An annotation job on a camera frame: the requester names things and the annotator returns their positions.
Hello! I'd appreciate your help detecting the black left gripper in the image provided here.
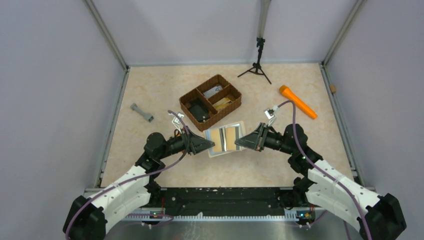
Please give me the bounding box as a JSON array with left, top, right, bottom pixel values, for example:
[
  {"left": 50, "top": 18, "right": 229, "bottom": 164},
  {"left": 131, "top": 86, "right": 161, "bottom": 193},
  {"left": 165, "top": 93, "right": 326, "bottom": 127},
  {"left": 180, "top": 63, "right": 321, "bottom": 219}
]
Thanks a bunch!
[{"left": 157, "top": 125, "right": 215, "bottom": 160}]

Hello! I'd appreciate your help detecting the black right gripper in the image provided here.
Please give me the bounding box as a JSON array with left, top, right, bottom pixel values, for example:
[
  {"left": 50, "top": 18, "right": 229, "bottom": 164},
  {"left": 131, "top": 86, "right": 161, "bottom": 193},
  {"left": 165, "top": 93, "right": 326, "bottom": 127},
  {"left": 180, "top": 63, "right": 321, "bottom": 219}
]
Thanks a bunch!
[{"left": 235, "top": 122, "right": 295, "bottom": 155}]

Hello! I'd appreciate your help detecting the gold credit card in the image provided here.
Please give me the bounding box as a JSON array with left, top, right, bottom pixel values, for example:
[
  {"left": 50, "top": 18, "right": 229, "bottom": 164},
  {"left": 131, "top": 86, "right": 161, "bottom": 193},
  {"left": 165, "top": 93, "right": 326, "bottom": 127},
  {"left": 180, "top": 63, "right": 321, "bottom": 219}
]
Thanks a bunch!
[
  {"left": 225, "top": 125, "right": 240, "bottom": 151},
  {"left": 210, "top": 128, "right": 224, "bottom": 155}
]

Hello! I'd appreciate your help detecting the silver grey credit card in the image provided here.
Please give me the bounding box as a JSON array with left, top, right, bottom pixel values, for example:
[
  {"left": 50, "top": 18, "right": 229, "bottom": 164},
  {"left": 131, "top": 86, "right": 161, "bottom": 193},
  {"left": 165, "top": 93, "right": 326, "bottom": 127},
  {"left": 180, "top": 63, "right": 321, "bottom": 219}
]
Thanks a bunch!
[{"left": 203, "top": 85, "right": 223, "bottom": 99}]

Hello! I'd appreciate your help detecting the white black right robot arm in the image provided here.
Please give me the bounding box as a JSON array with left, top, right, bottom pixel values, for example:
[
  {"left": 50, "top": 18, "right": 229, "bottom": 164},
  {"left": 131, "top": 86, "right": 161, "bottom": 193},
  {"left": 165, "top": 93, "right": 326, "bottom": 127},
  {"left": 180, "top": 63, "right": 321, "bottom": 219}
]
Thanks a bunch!
[{"left": 235, "top": 123, "right": 407, "bottom": 240}]

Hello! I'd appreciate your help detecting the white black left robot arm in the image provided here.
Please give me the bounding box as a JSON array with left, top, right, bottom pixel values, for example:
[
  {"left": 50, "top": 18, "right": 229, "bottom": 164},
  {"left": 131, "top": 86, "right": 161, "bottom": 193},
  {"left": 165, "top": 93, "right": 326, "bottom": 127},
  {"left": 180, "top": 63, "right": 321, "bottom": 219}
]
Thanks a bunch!
[{"left": 63, "top": 130, "right": 215, "bottom": 240}]

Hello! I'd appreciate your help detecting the gold card in basket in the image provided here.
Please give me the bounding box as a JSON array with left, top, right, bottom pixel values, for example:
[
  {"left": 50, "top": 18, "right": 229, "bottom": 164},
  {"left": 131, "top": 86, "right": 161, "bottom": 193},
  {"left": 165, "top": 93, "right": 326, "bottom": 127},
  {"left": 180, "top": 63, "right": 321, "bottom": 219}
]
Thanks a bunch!
[{"left": 212, "top": 97, "right": 232, "bottom": 112}]

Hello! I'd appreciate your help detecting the black item in basket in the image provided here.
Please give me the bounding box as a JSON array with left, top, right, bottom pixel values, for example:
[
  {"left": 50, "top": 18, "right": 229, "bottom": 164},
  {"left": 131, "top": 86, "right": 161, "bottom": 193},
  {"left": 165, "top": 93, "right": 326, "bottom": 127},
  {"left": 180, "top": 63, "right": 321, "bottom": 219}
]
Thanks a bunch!
[{"left": 188, "top": 104, "right": 210, "bottom": 123}]

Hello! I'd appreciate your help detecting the brown woven basket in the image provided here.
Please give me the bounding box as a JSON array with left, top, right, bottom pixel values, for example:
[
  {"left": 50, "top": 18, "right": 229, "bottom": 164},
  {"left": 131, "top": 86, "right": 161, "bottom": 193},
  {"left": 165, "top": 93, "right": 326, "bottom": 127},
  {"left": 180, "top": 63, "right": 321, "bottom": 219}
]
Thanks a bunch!
[{"left": 178, "top": 74, "right": 243, "bottom": 132}]

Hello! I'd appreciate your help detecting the black mini tripod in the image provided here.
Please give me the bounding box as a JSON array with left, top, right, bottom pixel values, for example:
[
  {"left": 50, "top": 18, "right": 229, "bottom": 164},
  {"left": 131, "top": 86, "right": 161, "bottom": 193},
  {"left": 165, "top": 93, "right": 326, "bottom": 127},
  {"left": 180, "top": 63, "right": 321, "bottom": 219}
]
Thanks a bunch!
[{"left": 237, "top": 37, "right": 272, "bottom": 85}]

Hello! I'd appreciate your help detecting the grey plastic dumbbell toy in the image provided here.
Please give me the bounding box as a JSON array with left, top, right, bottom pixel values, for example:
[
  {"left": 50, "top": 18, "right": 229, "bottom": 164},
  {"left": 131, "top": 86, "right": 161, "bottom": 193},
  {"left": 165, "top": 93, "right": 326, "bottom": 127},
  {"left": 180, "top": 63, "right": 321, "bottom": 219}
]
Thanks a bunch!
[{"left": 130, "top": 103, "right": 154, "bottom": 123}]

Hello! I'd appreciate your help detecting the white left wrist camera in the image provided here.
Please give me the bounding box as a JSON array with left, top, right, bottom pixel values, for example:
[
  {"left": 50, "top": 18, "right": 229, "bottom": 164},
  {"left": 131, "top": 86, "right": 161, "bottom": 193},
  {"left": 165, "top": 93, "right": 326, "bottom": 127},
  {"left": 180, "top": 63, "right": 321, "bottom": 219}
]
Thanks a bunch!
[{"left": 168, "top": 112, "right": 185, "bottom": 132}]

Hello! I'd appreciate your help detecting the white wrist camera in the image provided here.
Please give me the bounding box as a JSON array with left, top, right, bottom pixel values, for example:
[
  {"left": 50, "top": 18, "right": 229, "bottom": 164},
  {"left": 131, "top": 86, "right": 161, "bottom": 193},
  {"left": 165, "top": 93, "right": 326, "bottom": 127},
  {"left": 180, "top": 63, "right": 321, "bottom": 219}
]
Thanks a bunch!
[
  {"left": 264, "top": 105, "right": 279, "bottom": 127},
  {"left": 168, "top": 112, "right": 185, "bottom": 132}
]

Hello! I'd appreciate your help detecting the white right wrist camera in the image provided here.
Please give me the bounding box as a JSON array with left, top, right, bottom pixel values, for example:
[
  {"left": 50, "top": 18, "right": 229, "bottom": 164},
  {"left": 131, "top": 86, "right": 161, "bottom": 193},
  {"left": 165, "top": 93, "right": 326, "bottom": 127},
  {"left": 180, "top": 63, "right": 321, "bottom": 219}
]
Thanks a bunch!
[{"left": 264, "top": 105, "right": 279, "bottom": 127}]

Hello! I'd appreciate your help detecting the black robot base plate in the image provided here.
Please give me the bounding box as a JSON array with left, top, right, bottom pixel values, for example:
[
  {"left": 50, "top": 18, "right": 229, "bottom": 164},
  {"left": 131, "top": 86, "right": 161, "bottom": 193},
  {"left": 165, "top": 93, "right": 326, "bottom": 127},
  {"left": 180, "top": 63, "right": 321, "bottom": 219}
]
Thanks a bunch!
[{"left": 146, "top": 187, "right": 319, "bottom": 220}]

